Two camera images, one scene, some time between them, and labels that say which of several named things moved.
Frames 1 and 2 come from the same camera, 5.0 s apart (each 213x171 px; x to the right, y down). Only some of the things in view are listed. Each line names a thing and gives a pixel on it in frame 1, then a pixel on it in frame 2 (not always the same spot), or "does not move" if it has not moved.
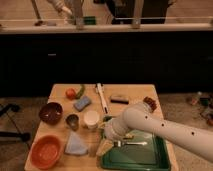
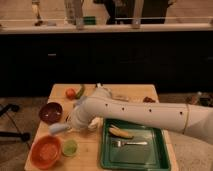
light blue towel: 75,145 -> 58,128
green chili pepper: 82,91 does not move
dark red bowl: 51,113 does not move
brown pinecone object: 151,102 does not move
